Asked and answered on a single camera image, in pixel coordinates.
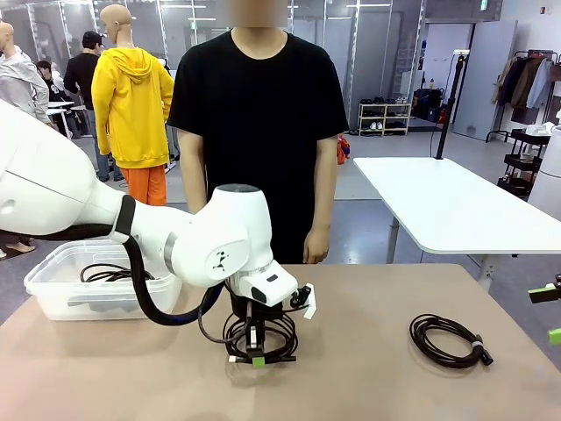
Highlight black power cord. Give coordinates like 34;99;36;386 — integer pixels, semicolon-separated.
80;262;157;282

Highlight mannequin in dark skirt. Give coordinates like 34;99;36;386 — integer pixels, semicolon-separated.
0;232;36;260

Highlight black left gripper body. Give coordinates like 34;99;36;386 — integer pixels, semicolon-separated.
230;294;287;335

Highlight person's left forearm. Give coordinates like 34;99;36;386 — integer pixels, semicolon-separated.
309;134;339;233

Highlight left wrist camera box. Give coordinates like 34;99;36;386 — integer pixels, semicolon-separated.
288;283;318;320

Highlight person's right forearm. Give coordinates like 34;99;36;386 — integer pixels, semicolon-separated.
177;126;210;211

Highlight black cable with strap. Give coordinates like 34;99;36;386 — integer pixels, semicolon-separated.
408;313;495;367

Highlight black bags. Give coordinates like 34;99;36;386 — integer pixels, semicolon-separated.
413;87;444;123

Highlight left arm black cable sleeve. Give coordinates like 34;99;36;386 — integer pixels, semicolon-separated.
32;223;233;328

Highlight clothes rack with coats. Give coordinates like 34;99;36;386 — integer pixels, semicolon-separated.
493;49;561;124

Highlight man in black clothes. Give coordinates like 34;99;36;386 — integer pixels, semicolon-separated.
63;30;113;183

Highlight black pole camera stand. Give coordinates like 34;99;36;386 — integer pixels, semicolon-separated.
435;49;471;161

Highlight orange object behind person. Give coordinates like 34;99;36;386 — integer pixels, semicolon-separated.
336;135;352;166

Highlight black white-tipped cable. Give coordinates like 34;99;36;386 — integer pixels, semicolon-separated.
222;313;299;365

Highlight seated person in dark jacket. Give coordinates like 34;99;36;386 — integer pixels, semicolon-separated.
37;60;67;103

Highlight clear plastic storage box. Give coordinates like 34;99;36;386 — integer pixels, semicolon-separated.
24;242;183;321

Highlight wooden shoe rack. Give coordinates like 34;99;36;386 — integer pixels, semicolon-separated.
358;96;413;137

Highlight mannequin in yellow hoodie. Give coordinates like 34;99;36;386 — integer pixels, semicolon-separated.
90;4;175;207

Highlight large white table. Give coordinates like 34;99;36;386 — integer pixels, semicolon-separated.
352;155;561;290

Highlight person in black T-shirt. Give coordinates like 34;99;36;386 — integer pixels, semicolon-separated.
166;25;351;265

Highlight person's left hand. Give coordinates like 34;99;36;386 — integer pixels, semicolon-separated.
302;226;331;265

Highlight black utility cart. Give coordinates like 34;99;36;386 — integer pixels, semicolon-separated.
497;126;552;201

